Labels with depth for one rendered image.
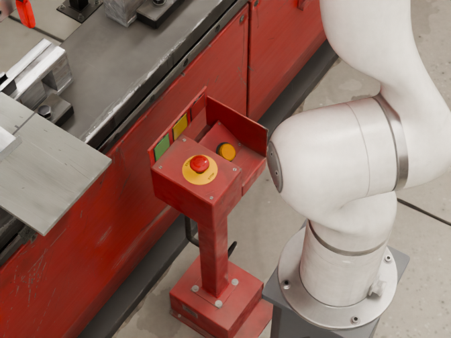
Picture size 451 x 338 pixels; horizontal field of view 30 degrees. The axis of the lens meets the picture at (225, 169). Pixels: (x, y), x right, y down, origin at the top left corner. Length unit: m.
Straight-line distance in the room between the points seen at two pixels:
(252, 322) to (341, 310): 1.08
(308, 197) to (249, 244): 1.52
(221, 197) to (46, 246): 0.37
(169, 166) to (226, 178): 0.12
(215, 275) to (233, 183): 0.50
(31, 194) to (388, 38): 0.75
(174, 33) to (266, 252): 0.91
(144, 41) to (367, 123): 0.89
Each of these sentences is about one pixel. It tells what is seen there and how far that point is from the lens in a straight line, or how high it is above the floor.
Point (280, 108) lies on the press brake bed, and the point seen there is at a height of 0.05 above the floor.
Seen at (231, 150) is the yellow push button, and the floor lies 0.72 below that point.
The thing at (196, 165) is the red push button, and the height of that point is 0.81.
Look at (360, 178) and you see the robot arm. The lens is 1.00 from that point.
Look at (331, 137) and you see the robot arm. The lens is 0.99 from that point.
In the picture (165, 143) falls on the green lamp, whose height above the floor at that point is 0.81.
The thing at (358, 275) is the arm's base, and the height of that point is 1.12.
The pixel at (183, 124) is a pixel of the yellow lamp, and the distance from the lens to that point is 1.75.
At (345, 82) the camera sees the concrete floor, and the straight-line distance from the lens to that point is 2.87.
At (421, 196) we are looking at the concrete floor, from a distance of 2.65.
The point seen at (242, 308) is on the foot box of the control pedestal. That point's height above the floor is 0.12.
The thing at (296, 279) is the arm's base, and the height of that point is 1.01.
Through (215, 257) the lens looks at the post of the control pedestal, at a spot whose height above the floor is 0.37.
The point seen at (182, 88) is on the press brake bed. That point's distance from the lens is 1.91.
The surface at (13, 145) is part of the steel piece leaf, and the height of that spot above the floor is 1.01.
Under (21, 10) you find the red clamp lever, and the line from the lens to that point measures 1.46.
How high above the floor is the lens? 2.23
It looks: 57 degrees down
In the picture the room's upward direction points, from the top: 1 degrees counter-clockwise
